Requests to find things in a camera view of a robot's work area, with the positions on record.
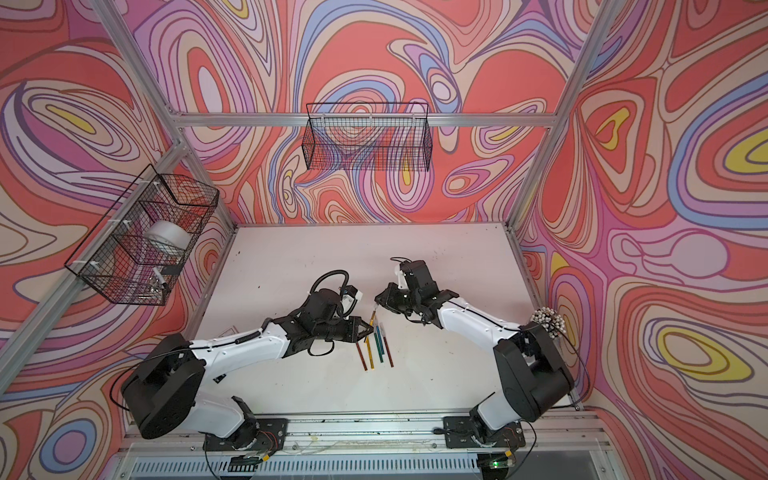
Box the green capped knife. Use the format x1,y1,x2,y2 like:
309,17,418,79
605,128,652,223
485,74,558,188
373,326,384,364

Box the red capped knife left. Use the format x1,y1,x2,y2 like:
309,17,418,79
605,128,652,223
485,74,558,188
355,343,368,371

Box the black wire basket wall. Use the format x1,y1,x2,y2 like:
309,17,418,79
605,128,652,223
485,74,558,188
301,101,433,172
65,165,219,306

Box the black wire basket back wall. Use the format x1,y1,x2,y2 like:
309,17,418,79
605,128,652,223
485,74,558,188
301,101,433,172

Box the clear cup of craft knives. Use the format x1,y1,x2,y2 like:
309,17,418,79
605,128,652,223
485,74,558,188
531,307,567,339

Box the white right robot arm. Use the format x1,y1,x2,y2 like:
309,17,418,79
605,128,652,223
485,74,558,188
375,257,575,433

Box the white tape roll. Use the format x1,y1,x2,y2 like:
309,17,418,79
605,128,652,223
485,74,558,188
143,220,192,255

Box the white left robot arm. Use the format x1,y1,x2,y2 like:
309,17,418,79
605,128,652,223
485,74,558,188
120,286,373,449

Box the yellow capped knife middle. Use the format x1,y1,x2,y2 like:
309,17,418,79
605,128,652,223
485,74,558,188
365,340,375,370

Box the red capped knife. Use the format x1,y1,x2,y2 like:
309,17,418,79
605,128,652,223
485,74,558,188
355,343,368,371
379,325,395,368

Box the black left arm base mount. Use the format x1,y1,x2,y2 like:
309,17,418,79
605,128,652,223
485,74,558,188
203,396,289,456

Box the yellow capped knife angled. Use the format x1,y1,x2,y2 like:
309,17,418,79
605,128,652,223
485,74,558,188
365,309,376,345

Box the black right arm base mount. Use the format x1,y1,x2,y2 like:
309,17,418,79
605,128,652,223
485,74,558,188
432,407,526,452

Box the black wire basket left wall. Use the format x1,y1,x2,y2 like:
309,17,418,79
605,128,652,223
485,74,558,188
65,165,219,306

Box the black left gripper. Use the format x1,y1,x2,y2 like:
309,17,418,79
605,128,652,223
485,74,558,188
313,317,377,345

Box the red capped knife right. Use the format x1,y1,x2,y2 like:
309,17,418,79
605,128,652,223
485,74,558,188
379,325,395,368

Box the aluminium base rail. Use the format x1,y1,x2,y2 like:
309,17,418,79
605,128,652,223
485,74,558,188
103,411,624,479

